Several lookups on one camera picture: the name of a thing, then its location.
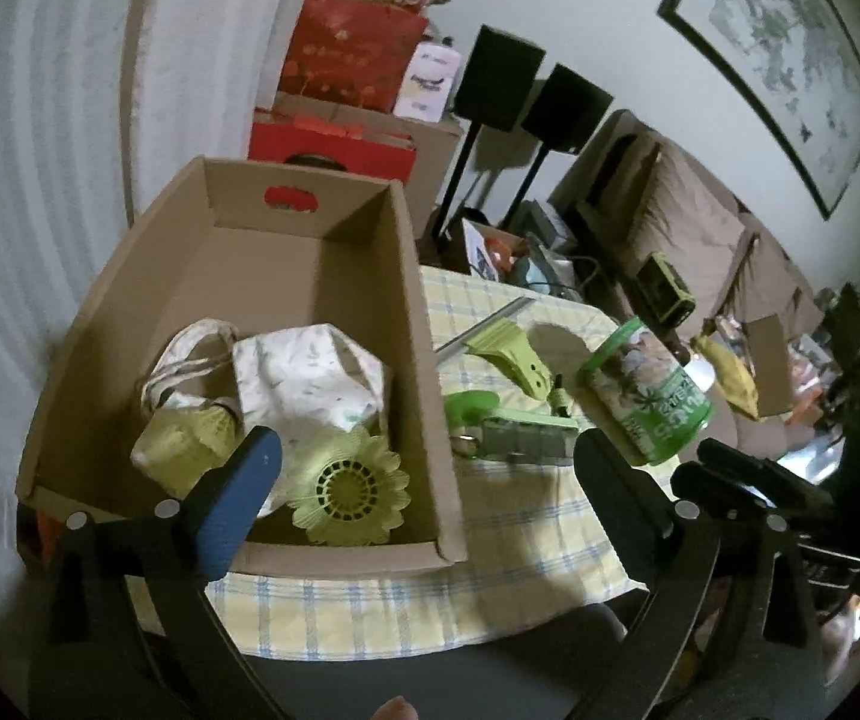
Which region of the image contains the green stapler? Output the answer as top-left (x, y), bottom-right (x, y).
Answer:
top-left (475, 409), bottom-right (581, 466)

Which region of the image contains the green printed canister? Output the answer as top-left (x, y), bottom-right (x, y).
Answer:
top-left (578, 317), bottom-right (716, 466)

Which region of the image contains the brown cardboard piece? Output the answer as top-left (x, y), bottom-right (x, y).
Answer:
top-left (745, 315), bottom-right (795, 417)

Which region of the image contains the framed painting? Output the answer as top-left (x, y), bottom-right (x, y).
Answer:
top-left (657, 0), bottom-right (860, 222)

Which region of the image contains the red gift box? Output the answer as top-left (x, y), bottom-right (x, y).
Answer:
top-left (248, 109), bottom-right (419, 185)

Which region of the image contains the small box with clutter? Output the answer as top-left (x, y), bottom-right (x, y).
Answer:
top-left (463, 219), bottom-right (532, 278)

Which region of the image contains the white curtain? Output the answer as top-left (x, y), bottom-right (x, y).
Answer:
top-left (0, 0), bottom-right (326, 511)

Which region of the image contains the black speaker on stand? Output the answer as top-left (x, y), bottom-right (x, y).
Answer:
top-left (418, 24), bottom-right (547, 248)
top-left (501, 64), bottom-right (616, 233)

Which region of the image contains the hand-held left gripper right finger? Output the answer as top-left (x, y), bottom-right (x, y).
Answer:
top-left (572, 427), bottom-right (828, 720)

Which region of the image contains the beige sofa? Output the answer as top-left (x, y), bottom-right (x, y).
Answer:
top-left (550, 109), bottom-right (843, 421)

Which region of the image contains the small green patterned pouch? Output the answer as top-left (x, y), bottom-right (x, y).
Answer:
top-left (130, 401), bottom-right (247, 492)

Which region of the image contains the red gift bag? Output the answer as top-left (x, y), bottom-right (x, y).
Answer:
top-left (280, 0), bottom-right (431, 113)

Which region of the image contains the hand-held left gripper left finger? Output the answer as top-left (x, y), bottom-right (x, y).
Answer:
top-left (28, 426), bottom-right (288, 720)

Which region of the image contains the yellow checkered tablecloth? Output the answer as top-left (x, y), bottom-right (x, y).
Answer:
top-left (130, 266), bottom-right (671, 653)

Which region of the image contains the green and black case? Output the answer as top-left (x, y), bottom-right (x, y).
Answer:
top-left (636, 251), bottom-right (699, 327)

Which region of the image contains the person's right hand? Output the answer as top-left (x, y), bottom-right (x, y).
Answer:
top-left (826, 600), bottom-right (860, 691)

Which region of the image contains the white printed cloth bag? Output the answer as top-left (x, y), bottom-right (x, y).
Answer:
top-left (140, 319), bottom-right (393, 518)

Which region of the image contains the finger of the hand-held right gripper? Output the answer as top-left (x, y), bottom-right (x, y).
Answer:
top-left (698, 437), bottom-right (840, 512)
top-left (671, 463), bottom-right (780, 522)

